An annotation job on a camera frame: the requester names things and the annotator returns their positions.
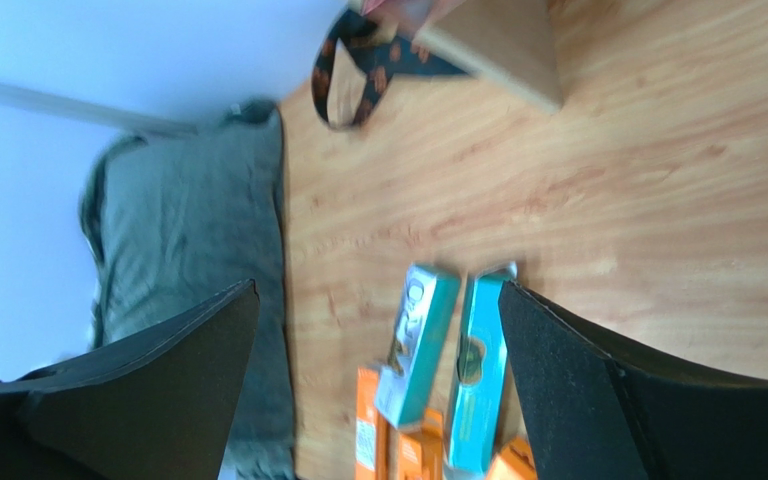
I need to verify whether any orange toothpaste box middle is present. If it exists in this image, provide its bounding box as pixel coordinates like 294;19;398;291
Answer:
396;408;443;480

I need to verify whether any wooden two-tier shelf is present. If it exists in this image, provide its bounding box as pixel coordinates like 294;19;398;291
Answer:
377;0;564;113

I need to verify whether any orange toothpaste box right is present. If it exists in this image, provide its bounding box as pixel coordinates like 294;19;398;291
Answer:
485;437;538;480

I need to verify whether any orange toothpaste box left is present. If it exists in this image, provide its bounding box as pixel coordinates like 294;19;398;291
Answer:
354;365;388;480

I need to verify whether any dark green pillow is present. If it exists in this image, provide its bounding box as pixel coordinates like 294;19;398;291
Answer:
79;99;295;479

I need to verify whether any black orange patterned strap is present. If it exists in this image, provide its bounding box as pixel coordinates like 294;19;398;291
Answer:
310;7;472;132

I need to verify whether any silver red toothpaste box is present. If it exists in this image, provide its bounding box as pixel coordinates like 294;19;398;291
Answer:
350;0;462;29

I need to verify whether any orange toothpaste box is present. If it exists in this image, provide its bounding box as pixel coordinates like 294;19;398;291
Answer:
485;437;538;480
396;408;443;480
354;365;388;480

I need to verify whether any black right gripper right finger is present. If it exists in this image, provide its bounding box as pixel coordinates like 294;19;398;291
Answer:
498;281;768;479

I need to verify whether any silver teal Oral toothpaste box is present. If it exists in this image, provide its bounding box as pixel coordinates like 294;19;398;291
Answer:
374;264;461;430

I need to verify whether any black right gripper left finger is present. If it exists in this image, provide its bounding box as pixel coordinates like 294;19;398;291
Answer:
0;281;259;479

